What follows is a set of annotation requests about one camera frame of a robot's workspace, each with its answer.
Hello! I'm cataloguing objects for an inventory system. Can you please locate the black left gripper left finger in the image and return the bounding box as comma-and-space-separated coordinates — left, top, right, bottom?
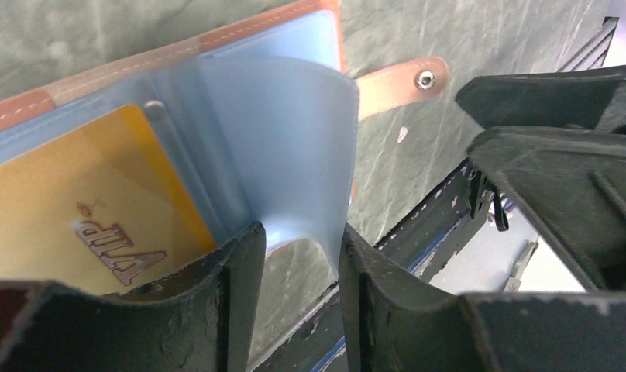
0, 222, 266, 371

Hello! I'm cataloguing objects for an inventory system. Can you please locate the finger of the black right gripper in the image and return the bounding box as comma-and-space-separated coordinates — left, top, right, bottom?
456, 65, 626, 134
467, 127, 626, 291

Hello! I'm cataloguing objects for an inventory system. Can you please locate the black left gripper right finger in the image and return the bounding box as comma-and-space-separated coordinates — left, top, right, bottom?
339, 224, 626, 372

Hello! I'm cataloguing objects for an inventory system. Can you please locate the aluminium frame rail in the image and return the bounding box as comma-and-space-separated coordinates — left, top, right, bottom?
558, 17, 619, 72

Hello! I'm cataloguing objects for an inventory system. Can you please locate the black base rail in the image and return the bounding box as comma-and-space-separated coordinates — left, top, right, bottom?
249, 160, 492, 371

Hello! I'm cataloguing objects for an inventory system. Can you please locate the tan leather card holder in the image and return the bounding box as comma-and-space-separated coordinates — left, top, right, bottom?
0, 1, 449, 267

